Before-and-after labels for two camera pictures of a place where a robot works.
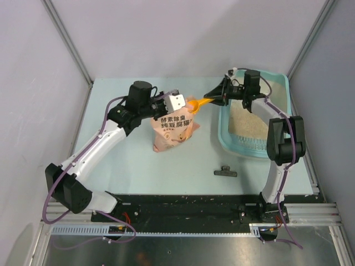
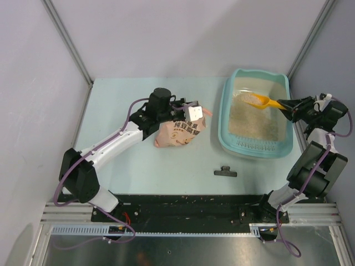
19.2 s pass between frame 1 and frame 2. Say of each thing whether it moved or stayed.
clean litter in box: stayed
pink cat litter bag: moved
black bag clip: stayed
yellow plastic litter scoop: moved
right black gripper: moved
